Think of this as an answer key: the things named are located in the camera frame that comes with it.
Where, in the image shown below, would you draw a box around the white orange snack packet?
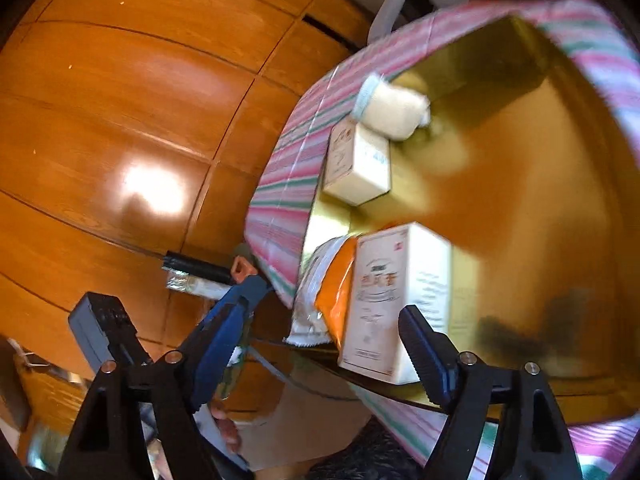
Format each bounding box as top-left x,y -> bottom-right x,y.
282,235 -> 360,356

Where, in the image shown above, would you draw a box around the large white carton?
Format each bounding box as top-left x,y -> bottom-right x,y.
337,221 -> 454,387

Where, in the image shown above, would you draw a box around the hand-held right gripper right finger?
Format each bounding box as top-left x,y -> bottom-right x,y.
398,304 -> 583,480

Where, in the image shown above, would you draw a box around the person's left hand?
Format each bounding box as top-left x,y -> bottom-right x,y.
211,399 -> 242,454

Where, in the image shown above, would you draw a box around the orange tag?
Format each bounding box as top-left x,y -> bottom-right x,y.
231,254 -> 260,287

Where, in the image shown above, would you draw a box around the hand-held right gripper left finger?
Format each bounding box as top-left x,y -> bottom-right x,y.
59,300 -> 251,480

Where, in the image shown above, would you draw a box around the maroon gold-lined gift box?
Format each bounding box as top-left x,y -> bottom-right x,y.
285,12 -> 640,421

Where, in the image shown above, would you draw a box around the small cream box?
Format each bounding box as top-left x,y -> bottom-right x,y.
321,121 -> 392,207

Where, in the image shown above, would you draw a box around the wooden wardrobe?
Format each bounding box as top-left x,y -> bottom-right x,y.
0,0 -> 373,441

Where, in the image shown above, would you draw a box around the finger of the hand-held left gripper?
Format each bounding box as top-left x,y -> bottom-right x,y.
239,274 -> 275,313

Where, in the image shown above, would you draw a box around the black tube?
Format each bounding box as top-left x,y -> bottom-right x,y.
160,250 -> 233,302

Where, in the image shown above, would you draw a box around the striped bedsheet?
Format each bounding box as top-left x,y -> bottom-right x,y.
244,0 -> 640,480

